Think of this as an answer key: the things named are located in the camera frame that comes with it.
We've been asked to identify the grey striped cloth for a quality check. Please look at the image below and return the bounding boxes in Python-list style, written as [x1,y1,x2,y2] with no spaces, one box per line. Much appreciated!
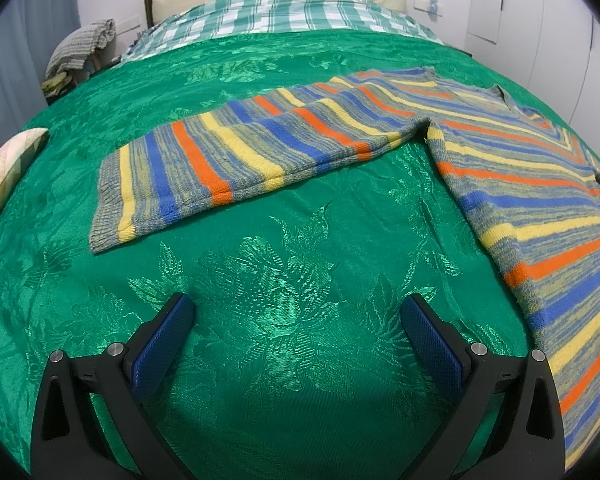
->
[45,19,117,77]

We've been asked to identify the patterned cream pillow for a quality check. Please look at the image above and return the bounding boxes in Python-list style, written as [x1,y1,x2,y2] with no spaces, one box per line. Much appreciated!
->
[0,127,50,233]

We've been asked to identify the green plaid bed sheet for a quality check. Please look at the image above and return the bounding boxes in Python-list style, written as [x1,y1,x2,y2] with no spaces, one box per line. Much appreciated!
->
[112,0,443,63]

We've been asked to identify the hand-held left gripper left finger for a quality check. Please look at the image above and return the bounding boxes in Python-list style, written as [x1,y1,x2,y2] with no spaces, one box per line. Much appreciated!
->
[30,292,197,480]

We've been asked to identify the grey blue curtain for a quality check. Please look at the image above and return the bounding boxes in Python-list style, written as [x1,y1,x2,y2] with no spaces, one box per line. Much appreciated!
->
[0,0,88,133]

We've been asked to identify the dark bedside table with clothes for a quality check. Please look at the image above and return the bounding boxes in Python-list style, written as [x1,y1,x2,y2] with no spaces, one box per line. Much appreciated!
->
[42,55,126,106]

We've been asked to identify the white wall socket blue plug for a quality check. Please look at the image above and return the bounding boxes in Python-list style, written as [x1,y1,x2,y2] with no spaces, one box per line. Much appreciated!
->
[412,0,444,19]

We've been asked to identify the yellow green cloth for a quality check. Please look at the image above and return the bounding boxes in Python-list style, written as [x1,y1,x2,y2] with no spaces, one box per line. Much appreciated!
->
[41,72,72,99]

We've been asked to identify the white wardrobe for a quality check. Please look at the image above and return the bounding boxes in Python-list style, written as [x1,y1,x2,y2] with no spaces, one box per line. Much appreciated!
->
[462,0,600,181]

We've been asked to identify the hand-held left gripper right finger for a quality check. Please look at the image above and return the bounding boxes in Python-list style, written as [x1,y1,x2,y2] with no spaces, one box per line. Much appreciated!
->
[400,294,567,480]

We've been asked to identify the green floral bedspread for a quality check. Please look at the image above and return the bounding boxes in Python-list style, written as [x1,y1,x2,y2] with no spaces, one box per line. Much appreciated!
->
[0,27,600,480]

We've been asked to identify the striped knit sweater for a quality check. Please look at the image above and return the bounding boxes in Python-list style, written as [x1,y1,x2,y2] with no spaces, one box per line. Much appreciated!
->
[89,66,600,471]

